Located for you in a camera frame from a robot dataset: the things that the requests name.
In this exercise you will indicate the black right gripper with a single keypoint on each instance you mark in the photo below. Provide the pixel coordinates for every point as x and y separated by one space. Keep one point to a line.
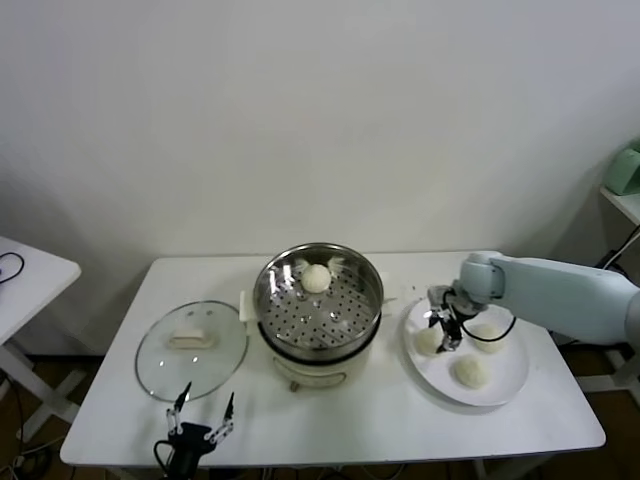
457 302

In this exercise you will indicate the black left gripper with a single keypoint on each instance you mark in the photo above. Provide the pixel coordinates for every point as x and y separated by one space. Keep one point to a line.
191 440

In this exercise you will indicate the white steamed baozi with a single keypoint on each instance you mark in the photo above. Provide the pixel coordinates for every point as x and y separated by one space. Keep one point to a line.
490 342
315 279
425 344
470 372

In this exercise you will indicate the round glass pot lid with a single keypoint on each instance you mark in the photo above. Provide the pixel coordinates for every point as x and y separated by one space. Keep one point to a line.
215 360

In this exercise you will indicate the light blue right robot arm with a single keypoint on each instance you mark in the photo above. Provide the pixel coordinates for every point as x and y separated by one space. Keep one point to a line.
550 290

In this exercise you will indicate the perforated steel steamer basket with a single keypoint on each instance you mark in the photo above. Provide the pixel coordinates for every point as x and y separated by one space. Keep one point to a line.
320 320

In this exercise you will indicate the white round plate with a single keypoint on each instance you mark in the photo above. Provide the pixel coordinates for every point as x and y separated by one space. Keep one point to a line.
500 380

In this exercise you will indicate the cream electric cooker pot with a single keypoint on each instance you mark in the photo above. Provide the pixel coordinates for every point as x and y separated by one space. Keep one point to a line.
310 375

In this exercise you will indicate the white folding side table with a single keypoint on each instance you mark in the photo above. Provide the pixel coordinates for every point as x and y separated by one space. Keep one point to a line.
40 280

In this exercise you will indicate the white shelf board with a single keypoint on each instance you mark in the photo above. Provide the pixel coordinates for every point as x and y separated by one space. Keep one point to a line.
625 205

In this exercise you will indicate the pale green appliance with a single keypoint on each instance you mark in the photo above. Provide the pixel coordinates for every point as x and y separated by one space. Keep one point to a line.
625 172

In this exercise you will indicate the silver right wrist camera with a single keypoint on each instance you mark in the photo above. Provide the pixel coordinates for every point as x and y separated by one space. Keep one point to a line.
436 294

